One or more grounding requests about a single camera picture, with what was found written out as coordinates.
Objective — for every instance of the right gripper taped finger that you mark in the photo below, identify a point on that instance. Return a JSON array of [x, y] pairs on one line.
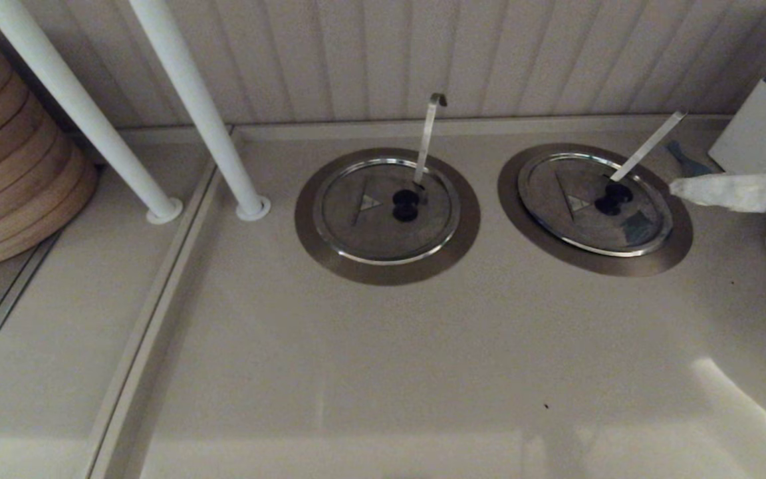
[[735, 191]]

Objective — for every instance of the round steel hinged lid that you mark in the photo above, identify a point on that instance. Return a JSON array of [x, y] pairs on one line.
[[356, 233], [556, 199]]

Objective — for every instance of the white teal tissue box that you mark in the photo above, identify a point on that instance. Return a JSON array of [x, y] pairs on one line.
[[749, 133]]

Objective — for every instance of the round brushed steel well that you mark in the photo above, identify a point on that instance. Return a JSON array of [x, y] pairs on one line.
[[387, 275], [622, 267]]

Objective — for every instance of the white pole base flange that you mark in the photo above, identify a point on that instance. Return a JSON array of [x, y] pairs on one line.
[[256, 216], [169, 219]]

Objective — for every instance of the white round support pole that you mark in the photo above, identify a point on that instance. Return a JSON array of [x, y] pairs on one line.
[[190, 93], [77, 100]]

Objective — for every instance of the stacked bamboo steamer baskets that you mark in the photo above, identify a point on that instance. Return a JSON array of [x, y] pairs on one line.
[[10, 173]]

